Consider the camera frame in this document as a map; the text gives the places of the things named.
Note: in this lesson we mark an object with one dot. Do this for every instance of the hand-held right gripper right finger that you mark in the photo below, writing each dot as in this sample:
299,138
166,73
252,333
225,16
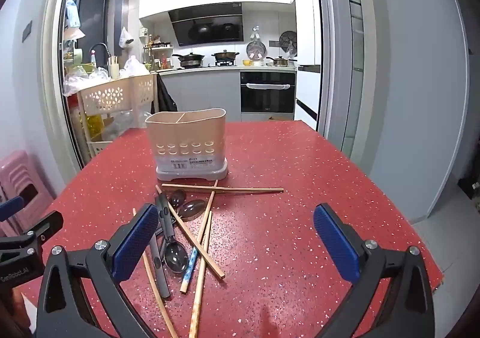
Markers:
335,244

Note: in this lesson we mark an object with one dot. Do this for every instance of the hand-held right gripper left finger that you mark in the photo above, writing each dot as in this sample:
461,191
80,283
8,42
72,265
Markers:
137,240

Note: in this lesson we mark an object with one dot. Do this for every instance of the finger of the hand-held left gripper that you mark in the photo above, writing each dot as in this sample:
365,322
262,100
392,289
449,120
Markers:
11,208
43,227

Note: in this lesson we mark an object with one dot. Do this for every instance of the wooden chopstick blue patterned end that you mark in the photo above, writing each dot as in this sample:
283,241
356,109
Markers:
190,263

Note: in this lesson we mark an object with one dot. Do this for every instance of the beige plastic utensil holder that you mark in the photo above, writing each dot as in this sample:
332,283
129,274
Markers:
187,135

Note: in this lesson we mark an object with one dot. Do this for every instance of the person's left hand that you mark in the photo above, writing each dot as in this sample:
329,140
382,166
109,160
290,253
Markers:
17,308

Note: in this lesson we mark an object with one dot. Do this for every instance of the pink plastic stool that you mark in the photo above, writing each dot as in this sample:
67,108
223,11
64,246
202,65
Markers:
22,180

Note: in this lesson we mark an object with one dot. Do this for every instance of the yellow oil bottle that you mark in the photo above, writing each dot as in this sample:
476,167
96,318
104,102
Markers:
93,124

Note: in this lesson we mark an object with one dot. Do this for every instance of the clear plastic bags in rack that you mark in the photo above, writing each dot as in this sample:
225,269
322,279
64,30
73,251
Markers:
120,124

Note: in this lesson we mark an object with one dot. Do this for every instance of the black hanging cloth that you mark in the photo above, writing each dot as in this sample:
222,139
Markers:
163,95

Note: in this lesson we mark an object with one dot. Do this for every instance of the beige flower-cutout plastic rack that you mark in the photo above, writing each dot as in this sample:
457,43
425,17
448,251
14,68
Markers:
108,95

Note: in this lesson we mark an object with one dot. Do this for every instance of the crumpled clear plastic bags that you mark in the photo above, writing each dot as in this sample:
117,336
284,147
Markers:
84,79

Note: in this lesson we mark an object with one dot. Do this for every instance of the grey kitchen base cabinet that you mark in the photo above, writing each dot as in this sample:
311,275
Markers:
202,97

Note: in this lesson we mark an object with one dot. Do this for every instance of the black built-in oven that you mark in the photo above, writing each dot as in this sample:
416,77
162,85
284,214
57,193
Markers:
268,94

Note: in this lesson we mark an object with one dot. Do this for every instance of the white chopstick canister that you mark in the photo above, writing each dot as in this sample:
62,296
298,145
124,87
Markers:
113,71

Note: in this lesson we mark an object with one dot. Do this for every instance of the white plastic bag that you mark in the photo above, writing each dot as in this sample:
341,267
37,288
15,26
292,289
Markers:
135,65

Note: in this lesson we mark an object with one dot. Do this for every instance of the grey sliding door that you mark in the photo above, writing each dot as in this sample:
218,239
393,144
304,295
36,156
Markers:
345,60

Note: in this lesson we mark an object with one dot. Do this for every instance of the black kitchen faucet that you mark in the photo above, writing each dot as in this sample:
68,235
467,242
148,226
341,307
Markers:
99,45

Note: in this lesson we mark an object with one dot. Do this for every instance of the black wok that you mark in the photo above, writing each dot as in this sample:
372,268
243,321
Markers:
189,59

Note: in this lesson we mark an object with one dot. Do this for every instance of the steel pot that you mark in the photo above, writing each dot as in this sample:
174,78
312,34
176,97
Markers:
279,61

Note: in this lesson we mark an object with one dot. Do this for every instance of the seasoning rack with bottles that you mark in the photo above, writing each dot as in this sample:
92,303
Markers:
159,47

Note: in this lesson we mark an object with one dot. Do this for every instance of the blue white hanging cloth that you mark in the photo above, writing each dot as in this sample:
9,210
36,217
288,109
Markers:
73,17

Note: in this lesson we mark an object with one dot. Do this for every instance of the yellow bowl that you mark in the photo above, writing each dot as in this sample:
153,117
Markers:
247,62

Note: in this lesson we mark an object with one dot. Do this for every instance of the small white hanging bag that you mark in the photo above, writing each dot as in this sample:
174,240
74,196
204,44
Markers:
125,37

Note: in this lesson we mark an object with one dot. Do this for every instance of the dark pot with lid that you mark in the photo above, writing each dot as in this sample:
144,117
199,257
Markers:
225,56

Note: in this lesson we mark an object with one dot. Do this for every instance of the white refrigerator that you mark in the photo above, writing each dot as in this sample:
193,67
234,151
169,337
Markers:
307,41

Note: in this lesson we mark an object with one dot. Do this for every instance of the black range hood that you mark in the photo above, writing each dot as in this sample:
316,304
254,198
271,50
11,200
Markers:
208,26

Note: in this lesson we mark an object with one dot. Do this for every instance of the grey door frame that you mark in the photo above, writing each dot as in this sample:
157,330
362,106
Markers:
56,60

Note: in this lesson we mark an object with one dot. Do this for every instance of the grey wall switch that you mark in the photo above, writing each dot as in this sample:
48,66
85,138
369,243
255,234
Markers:
27,30

